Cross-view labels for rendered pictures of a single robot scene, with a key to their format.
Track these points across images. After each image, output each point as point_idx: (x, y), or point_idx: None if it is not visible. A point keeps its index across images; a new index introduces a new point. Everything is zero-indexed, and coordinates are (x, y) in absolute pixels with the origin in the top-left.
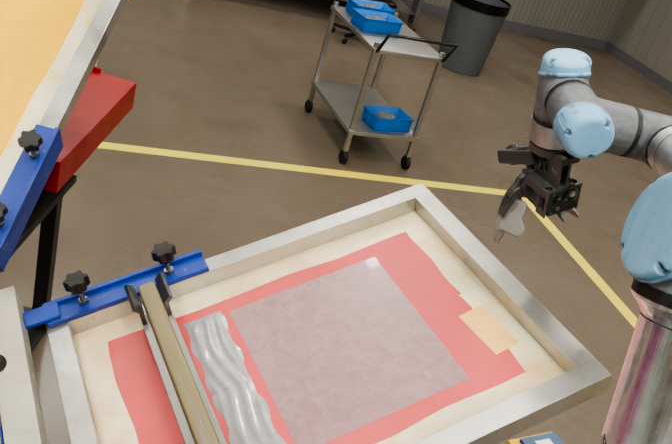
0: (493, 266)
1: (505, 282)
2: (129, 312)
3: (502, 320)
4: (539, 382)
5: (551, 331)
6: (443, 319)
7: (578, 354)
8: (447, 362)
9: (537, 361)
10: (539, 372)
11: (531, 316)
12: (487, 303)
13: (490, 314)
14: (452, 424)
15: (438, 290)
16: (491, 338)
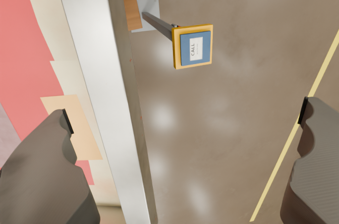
0: (102, 70)
1: (107, 113)
2: None
3: (97, 128)
4: (102, 196)
5: (127, 197)
6: (17, 92)
7: (138, 223)
8: (14, 146)
9: (111, 182)
10: (107, 190)
11: (114, 174)
12: (88, 96)
13: (85, 113)
14: None
15: (16, 35)
16: (73, 143)
